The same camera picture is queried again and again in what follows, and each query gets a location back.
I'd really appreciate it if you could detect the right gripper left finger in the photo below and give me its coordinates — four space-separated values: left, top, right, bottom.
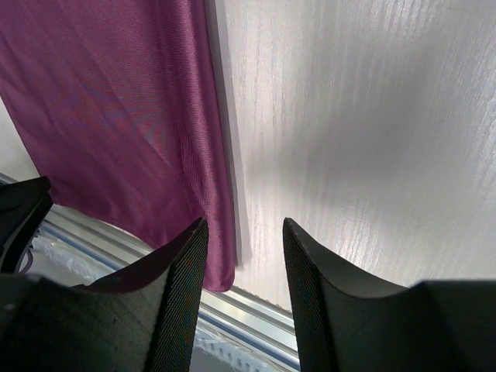
1 219 208 371

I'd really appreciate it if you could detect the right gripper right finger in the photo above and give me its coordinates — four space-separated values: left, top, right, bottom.
283 218 495 371

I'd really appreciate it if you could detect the purple satin napkin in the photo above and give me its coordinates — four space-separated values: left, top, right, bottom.
1 1 236 291

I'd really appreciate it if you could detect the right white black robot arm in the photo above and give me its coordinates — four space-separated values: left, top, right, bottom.
1 177 495 371

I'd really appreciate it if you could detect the front aluminium rail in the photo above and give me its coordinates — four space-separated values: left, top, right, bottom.
1 176 299 371

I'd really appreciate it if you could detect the grey slotted cable duct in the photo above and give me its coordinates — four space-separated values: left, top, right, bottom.
28 234 300 371

